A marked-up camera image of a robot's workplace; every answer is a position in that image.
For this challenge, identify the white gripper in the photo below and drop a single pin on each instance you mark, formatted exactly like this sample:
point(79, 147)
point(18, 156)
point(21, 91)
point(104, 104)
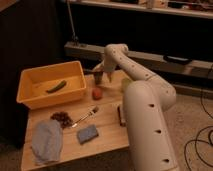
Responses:
point(108, 66)

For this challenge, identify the dark grey cup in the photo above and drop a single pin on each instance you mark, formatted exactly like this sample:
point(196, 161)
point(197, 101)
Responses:
point(98, 77)

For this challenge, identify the light green cup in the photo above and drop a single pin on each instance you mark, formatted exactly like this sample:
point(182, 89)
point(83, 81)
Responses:
point(124, 83)

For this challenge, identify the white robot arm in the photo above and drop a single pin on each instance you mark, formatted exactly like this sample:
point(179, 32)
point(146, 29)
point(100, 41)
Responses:
point(144, 101)

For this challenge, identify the yellow plastic tray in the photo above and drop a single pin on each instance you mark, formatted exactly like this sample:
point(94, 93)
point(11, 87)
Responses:
point(35, 81)

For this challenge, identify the green pepper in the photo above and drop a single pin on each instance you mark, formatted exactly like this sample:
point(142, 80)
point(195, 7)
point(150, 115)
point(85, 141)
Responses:
point(57, 87)

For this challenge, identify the metal pole stand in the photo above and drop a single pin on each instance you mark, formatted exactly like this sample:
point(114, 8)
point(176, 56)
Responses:
point(74, 36)

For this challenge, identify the wooden table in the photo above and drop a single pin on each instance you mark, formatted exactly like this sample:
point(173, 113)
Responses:
point(110, 135)

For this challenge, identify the brown chalkboard eraser block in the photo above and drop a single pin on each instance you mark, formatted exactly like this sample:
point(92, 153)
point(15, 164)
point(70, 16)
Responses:
point(121, 116)

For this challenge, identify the blue sponge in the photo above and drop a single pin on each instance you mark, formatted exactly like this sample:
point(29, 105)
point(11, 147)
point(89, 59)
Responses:
point(86, 134)

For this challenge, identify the black flat device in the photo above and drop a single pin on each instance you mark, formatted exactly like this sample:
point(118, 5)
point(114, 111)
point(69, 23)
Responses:
point(178, 61)

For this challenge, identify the grey blue cloth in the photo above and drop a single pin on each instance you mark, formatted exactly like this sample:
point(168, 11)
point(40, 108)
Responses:
point(47, 142)

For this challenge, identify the grey low shelf bench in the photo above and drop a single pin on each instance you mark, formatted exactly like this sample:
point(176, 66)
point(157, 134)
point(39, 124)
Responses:
point(195, 68)

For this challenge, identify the upper wooden shelf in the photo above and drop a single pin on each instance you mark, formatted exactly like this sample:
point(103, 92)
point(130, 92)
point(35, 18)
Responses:
point(147, 7)

